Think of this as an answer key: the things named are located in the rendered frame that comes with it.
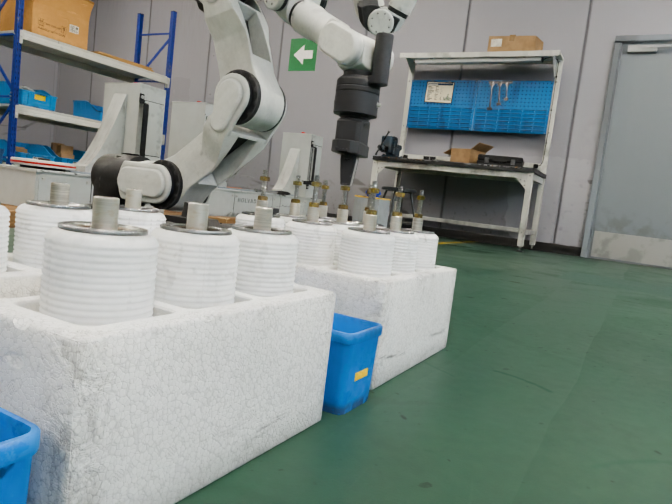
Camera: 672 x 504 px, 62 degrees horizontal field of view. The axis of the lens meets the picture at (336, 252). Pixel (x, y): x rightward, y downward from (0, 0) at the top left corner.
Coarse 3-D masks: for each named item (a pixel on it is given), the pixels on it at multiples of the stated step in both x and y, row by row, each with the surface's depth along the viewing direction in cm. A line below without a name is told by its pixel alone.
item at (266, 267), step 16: (240, 240) 67; (256, 240) 66; (272, 240) 67; (288, 240) 68; (240, 256) 67; (256, 256) 67; (272, 256) 67; (288, 256) 69; (240, 272) 67; (256, 272) 67; (272, 272) 67; (288, 272) 69; (240, 288) 67; (256, 288) 67; (272, 288) 68; (288, 288) 70
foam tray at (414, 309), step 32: (320, 288) 95; (352, 288) 92; (384, 288) 90; (416, 288) 102; (448, 288) 120; (384, 320) 91; (416, 320) 105; (448, 320) 123; (384, 352) 93; (416, 352) 108
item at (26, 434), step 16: (0, 416) 41; (16, 416) 41; (0, 432) 41; (16, 432) 40; (32, 432) 39; (0, 448) 36; (16, 448) 37; (32, 448) 38; (0, 464) 37; (16, 464) 38; (0, 480) 37; (16, 480) 38; (0, 496) 37; (16, 496) 38
